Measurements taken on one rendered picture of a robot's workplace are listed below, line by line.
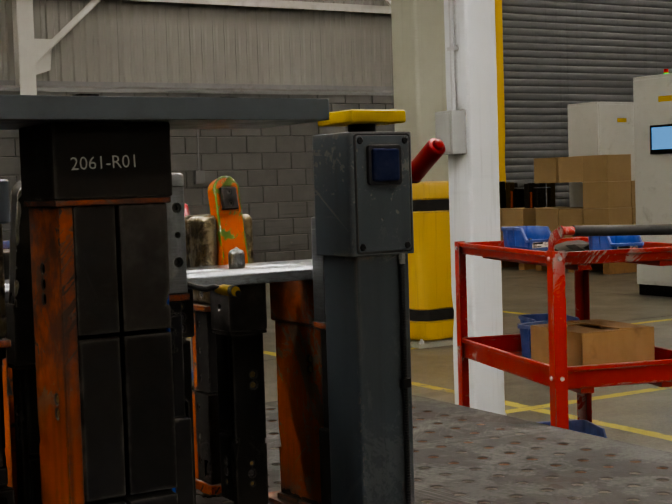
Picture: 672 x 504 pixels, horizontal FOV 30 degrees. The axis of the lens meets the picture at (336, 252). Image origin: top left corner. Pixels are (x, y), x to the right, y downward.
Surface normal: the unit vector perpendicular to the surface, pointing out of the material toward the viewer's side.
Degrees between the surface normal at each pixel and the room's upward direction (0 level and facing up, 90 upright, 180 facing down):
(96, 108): 90
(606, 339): 90
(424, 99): 90
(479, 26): 90
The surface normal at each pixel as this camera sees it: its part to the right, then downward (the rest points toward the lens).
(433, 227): 0.53, 0.03
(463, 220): -0.86, 0.05
